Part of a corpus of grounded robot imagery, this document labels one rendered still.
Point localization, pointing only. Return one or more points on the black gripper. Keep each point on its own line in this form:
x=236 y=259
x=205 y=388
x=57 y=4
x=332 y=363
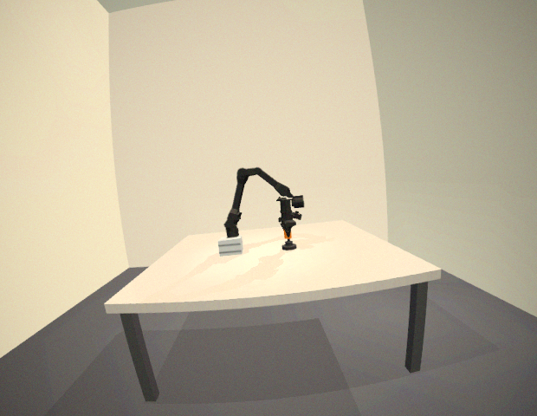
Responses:
x=285 y=221

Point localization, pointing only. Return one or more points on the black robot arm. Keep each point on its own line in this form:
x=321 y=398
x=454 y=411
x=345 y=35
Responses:
x=242 y=176

